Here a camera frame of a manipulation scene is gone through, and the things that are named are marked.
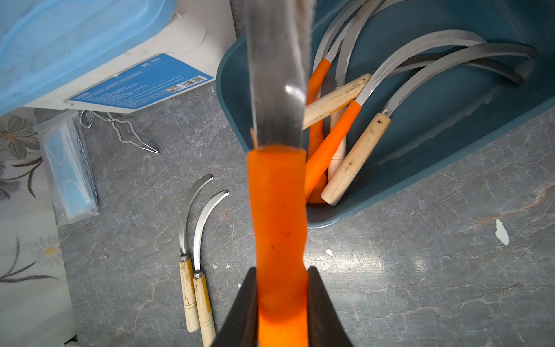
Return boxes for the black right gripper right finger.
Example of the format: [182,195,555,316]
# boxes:
[307,266,353,346]

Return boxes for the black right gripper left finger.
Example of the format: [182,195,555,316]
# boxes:
[212,267,259,347]

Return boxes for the orange handle sickle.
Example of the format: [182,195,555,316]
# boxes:
[246,1,315,346]
[304,30,486,199]
[303,1,381,202]

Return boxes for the teal plastic storage tray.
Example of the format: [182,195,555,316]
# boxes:
[215,0,555,229]

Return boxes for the white paper scrap right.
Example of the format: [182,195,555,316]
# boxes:
[495,219,510,246]

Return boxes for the silver metal tongs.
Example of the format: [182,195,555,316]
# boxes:
[79,111,160,154]

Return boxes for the blue face masks pack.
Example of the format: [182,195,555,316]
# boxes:
[36,110,98,227]

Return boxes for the white box with blue lid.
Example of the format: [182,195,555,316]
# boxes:
[1,1,236,114]

